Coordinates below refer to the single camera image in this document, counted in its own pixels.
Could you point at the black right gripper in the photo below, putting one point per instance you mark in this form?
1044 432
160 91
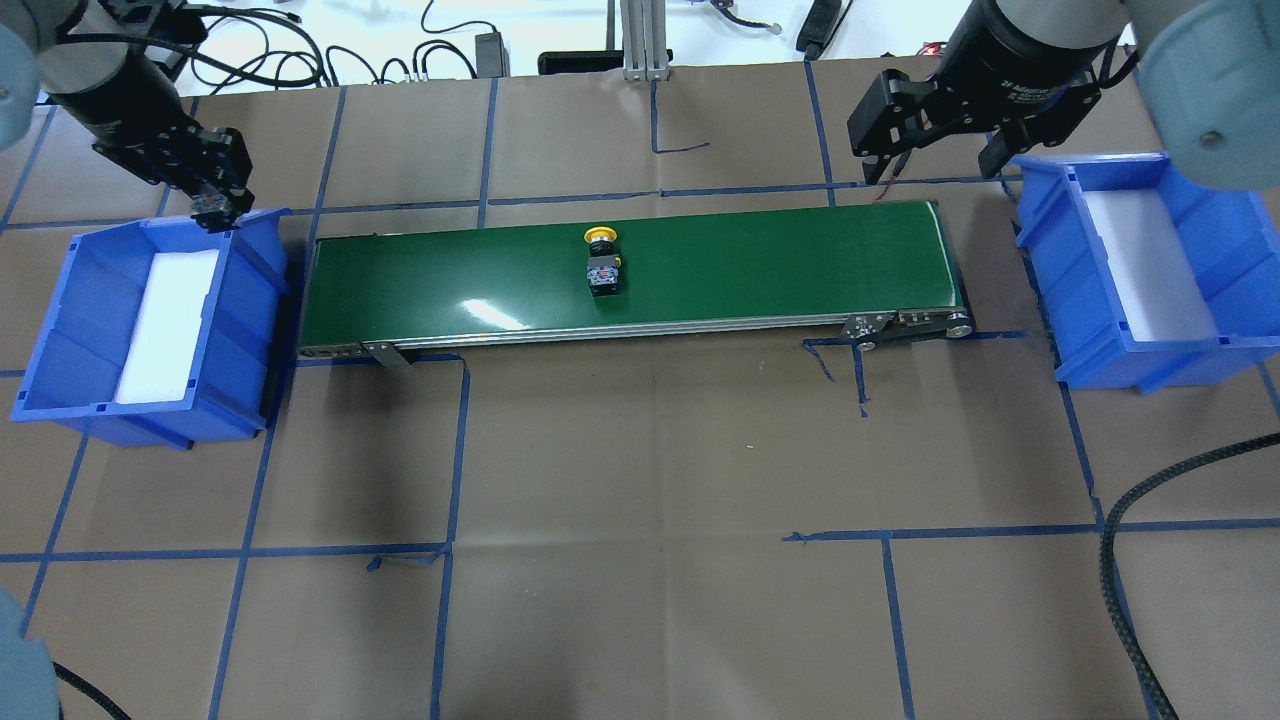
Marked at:
1010 75

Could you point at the yellow push button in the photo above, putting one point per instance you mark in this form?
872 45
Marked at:
604 269

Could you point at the aluminium frame post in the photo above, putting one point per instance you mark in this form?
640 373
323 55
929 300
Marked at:
643 39

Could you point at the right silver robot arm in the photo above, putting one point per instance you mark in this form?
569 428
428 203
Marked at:
1208 73

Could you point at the green conveyor belt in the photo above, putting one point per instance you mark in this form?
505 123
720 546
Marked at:
882 273

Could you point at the white foam pad right bin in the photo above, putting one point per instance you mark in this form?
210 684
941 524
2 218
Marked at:
1156 287

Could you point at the white foam pad bin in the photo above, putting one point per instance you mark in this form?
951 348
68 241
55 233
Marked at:
167 328
1156 287

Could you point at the blue bin left side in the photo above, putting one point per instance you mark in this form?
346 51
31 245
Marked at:
79 354

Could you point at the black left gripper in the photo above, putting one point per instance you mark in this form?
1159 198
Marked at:
112 112

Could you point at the blue bin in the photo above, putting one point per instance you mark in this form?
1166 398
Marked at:
1231 244
79 354

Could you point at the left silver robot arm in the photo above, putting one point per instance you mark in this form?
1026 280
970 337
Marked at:
86 59

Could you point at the blue bin right side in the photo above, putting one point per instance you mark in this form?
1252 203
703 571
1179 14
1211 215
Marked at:
1231 244

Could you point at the white foam pad left bin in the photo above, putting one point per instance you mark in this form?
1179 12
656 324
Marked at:
167 328

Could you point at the black power adapter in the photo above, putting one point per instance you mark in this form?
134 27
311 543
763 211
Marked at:
491 55

